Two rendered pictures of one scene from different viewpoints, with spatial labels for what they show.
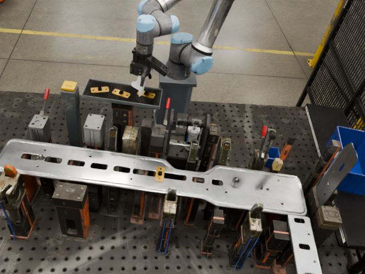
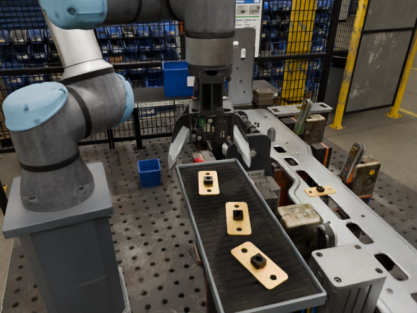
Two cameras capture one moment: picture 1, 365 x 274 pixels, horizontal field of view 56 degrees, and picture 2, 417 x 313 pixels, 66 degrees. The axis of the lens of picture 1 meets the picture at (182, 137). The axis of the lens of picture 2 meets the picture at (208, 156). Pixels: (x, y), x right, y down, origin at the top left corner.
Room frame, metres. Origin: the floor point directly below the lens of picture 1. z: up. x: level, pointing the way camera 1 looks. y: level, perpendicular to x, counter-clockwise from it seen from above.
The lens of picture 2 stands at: (1.40, 0.74, 1.51)
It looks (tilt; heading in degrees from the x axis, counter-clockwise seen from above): 29 degrees down; 260
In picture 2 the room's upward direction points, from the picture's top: straight up
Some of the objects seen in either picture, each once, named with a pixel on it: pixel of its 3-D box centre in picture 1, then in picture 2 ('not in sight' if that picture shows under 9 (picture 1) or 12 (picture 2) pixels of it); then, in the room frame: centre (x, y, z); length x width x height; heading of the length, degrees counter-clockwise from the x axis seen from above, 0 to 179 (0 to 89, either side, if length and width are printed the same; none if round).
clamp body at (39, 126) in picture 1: (44, 147); not in sight; (1.09, 0.67, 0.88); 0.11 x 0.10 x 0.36; 4
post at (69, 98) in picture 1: (73, 121); not in sight; (1.27, 0.58, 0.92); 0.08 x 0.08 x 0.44; 4
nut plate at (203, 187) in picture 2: (146, 93); (208, 181); (1.31, 0.21, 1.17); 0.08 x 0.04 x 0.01; 83
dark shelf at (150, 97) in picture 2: (343, 165); (188, 94); (1.23, -0.82, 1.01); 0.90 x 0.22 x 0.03; 4
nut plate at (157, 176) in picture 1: (159, 173); (320, 189); (0.97, 0.07, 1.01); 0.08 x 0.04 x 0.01; 4
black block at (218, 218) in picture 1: (212, 234); (315, 179); (0.82, -0.22, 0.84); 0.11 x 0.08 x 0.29; 4
